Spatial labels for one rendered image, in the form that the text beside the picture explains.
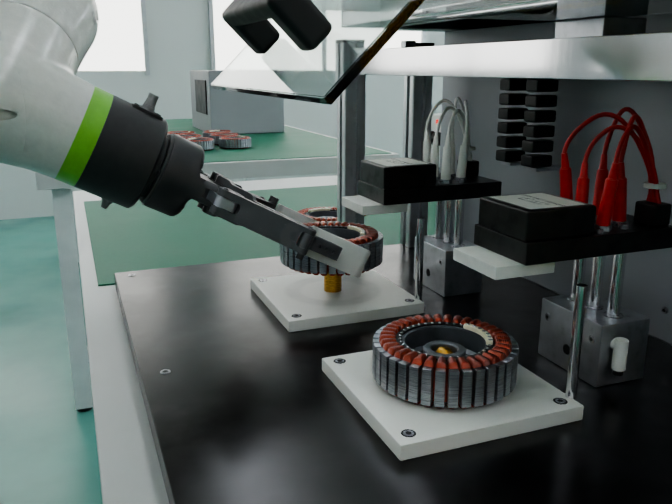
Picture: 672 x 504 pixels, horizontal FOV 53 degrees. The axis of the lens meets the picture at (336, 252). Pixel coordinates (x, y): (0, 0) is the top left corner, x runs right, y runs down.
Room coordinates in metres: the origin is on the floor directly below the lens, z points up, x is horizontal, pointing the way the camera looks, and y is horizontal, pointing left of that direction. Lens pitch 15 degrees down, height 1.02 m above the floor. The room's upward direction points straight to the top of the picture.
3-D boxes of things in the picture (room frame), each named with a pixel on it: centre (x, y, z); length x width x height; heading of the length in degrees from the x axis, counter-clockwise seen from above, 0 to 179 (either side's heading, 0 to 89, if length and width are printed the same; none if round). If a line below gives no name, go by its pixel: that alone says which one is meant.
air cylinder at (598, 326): (0.55, -0.22, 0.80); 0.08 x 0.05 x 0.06; 21
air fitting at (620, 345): (0.50, -0.23, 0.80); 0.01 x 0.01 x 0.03; 21
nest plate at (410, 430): (0.49, -0.08, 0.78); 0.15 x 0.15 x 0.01; 21
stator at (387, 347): (0.49, -0.08, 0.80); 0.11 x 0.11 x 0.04
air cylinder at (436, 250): (0.77, -0.13, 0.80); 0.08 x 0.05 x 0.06; 21
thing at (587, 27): (0.61, -0.22, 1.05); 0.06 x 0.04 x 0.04; 21
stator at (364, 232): (0.72, 0.00, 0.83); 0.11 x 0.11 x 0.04
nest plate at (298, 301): (0.72, 0.00, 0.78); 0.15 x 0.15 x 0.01; 21
